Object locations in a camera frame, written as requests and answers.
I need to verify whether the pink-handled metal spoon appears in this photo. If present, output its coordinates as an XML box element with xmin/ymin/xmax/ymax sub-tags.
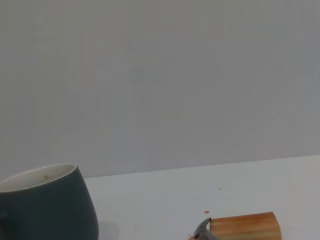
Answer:
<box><xmin>191</xmin><ymin>216</ymin><xmax>221</xmax><ymax>240</ymax></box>

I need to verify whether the grey ceramic cup with coffee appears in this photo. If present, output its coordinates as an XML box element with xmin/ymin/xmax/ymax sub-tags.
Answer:
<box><xmin>0</xmin><ymin>163</ymin><xmax>101</xmax><ymax>240</ymax></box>

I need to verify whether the orange-stained wooden rest block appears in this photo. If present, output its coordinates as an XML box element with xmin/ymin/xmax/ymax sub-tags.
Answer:
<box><xmin>209</xmin><ymin>211</ymin><xmax>284</xmax><ymax>240</ymax></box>

